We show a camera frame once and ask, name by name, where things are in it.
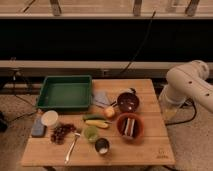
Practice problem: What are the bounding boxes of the white handled brush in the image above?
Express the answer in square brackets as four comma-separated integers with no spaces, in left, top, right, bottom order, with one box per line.
[110,88,136,106]

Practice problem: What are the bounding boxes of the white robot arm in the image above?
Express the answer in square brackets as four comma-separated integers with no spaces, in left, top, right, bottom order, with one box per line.
[159,60,213,121]

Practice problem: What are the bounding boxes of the small green cup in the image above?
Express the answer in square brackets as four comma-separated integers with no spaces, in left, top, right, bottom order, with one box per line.
[84,126,98,143]

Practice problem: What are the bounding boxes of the metal cup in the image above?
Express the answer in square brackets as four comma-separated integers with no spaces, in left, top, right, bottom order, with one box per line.
[95,138,110,155]

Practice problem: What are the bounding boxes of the white paper cup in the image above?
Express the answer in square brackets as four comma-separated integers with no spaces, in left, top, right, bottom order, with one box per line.
[41,110,59,128]

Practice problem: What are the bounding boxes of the grey folded cloth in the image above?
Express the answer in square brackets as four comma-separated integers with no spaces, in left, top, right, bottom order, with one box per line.
[92,91,110,108]

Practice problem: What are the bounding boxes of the yellow apple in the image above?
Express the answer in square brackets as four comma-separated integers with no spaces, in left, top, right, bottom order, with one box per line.
[104,106,115,118]

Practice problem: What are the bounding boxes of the dark brown bowl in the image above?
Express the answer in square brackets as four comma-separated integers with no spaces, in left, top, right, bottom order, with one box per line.
[117,92,140,113]

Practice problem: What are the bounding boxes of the green cucumber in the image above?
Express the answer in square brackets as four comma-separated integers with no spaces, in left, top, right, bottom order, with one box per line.
[82,114,106,121]

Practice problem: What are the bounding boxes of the yellow banana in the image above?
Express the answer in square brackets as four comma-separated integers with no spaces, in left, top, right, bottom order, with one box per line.
[85,120,109,129]

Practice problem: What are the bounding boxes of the green plastic tray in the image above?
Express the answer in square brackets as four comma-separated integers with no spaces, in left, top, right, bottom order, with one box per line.
[37,75,92,111]

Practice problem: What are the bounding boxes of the orange bowl with contents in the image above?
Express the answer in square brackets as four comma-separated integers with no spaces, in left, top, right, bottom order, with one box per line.
[116,113,144,141]

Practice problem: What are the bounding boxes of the bunch of dark grapes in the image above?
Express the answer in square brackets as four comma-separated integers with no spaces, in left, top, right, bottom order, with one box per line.
[50,124,76,145]

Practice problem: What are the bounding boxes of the blue sponge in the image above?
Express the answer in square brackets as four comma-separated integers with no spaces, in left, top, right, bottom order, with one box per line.
[31,118,46,138]

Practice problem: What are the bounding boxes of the black cable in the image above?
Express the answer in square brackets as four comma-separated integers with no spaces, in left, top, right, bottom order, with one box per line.
[118,9,157,76]

